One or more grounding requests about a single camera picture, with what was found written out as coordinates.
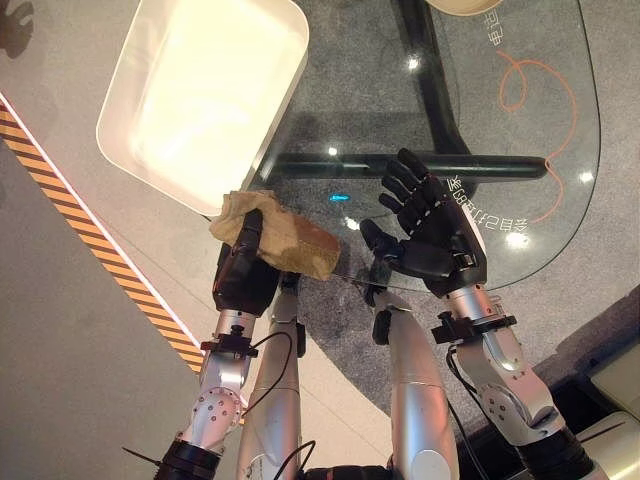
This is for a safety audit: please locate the white rectangular basket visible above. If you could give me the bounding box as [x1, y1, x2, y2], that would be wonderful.
[95, 0, 310, 217]

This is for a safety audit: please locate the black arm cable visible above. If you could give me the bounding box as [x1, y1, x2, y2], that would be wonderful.
[243, 331, 297, 416]
[443, 344, 491, 480]

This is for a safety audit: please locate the black robot waist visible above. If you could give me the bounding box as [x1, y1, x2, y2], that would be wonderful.
[299, 463, 397, 480]

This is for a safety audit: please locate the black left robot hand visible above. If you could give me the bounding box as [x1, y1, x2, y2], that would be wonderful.
[212, 208, 281, 317]

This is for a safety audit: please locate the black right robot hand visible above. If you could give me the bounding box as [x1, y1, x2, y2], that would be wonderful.
[360, 147, 489, 299]

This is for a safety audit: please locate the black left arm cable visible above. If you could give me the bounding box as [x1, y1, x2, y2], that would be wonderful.
[243, 331, 297, 416]

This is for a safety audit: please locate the black table base frame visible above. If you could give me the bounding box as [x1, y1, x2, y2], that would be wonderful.
[269, 0, 549, 187]

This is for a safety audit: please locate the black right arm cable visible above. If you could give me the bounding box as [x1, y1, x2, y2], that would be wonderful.
[443, 344, 491, 480]

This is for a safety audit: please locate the silver robot leg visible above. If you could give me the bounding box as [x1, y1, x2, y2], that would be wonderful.
[234, 272, 309, 480]
[367, 287, 461, 480]

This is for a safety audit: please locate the cream round bowl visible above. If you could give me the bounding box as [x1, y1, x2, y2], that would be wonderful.
[424, 0, 501, 16]

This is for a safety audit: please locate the silver right robot leg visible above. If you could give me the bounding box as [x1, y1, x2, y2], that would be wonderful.
[367, 287, 461, 480]

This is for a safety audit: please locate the brown cloth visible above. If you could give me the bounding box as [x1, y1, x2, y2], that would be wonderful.
[208, 190, 342, 281]

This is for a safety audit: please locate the orange black striped floor tape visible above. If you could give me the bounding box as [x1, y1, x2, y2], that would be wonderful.
[0, 107, 206, 374]

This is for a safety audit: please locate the grey carpet rug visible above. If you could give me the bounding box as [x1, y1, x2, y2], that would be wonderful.
[249, 0, 640, 416]

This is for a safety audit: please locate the silver left robot leg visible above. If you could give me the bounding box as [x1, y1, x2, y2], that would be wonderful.
[234, 272, 309, 480]

